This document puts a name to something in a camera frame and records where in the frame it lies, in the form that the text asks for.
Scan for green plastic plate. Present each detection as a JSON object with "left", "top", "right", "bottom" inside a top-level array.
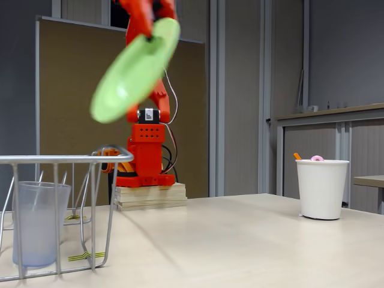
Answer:
[{"left": 89, "top": 17, "right": 182, "bottom": 125}]

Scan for translucent grey plastic cup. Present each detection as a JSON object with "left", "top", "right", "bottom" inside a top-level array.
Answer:
[{"left": 11, "top": 181, "right": 72, "bottom": 268}]

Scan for brown partition board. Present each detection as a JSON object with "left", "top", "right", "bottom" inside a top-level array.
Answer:
[{"left": 35, "top": 15, "right": 208, "bottom": 208}]

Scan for grey door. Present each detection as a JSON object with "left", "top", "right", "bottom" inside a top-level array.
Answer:
[{"left": 224, "top": 0, "right": 261, "bottom": 196}]

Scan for light orange clamp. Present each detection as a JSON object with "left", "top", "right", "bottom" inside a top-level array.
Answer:
[{"left": 91, "top": 146, "right": 139, "bottom": 181}]

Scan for stacked wooden base boards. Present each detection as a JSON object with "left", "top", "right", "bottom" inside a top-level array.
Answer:
[{"left": 113, "top": 182, "right": 188, "bottom": 212}]

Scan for white paper cup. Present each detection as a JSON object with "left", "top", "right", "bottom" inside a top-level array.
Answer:
[{"left": 295, "top": 159, "right": 350, "bottom": 221}]

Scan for grey cabinet wooden top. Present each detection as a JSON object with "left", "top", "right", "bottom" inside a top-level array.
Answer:
[{"left": 274, "top": 103, "right": 384, "bottom": 215}]

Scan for grey side table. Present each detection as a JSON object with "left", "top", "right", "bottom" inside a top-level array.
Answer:
[{"left": 353, "top": 175, "right": 384, "bottom": 215}]

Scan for white servo cable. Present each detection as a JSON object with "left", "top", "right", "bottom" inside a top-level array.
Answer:
[{"left": 163, "top": 68, "right": 179, "bottom": 151}]

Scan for black power cables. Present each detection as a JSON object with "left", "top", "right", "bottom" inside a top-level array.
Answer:
[{"left": 160, "top": 143, "right": 180, "bottom": 184}]

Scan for metal wire dish rack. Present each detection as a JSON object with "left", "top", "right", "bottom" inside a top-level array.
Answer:
[{"left": 0, "top": 143, "right": 135, "bottom": 283}]

